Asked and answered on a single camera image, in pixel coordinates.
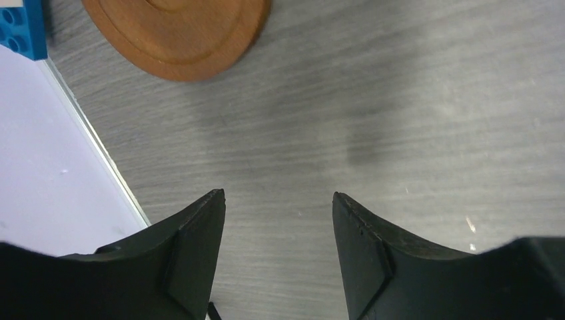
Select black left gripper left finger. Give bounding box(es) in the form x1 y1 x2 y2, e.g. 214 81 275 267
1 189 226 319

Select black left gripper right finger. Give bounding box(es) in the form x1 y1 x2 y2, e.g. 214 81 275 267
332 193 564 319

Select blue toy brick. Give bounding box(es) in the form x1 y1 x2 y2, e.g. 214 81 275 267
1 0 48 61

